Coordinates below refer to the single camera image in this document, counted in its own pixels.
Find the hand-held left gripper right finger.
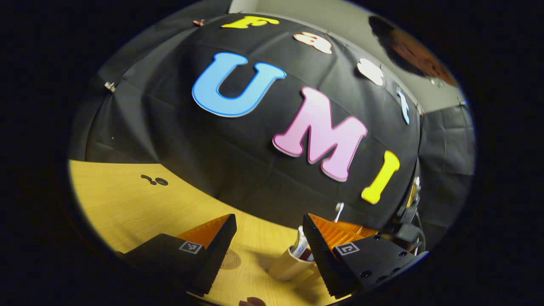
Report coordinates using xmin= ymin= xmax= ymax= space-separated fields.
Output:
xmin=302 ymin=213 xmax=429 ymax=299

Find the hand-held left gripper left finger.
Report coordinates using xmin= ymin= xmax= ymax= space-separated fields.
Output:
xmin=115 ymin=213 xmax=237 ymax=297

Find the round brown coaster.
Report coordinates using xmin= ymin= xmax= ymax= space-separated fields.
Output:
xmin=220 ymin=249 xmax=242 ymax=270

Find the white toothpaste tube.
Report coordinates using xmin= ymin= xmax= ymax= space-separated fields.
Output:
xmin=292 ymin=225 xmax=314 ymax=261

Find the beige cup with brown inside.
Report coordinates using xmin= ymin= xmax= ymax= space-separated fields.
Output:
xmin=267 ymin=244 xmax=318 ymax=282

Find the light wooden desktop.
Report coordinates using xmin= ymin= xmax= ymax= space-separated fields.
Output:
xmin=68 ymin=159 xmax=353 ymax=306

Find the black backdrop cloth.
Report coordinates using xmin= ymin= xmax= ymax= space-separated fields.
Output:
xmin=68 ymin=0 xmax=476 ymax=251

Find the dark brown round shape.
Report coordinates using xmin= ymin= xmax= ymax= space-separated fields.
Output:
xmin=368 ymin=15 xmax=459 ymax=88

